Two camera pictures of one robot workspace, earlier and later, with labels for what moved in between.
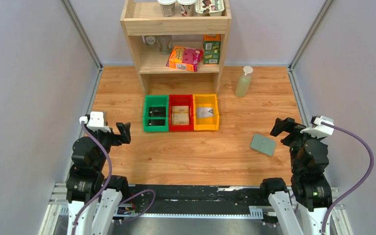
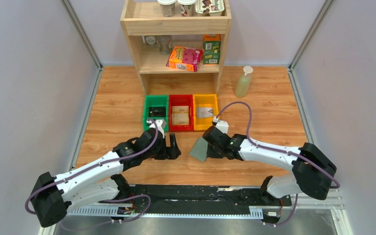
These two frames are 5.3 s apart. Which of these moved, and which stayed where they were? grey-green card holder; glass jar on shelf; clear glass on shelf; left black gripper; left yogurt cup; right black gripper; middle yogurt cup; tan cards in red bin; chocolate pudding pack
Moved: left black gripper; right black gripper; grey-green card holder
Stayed: clear glass on shelf; chocolate pudding pack; middle yogurt cup; left yogurt cup; glass jar on shelf; tan cards in red bin
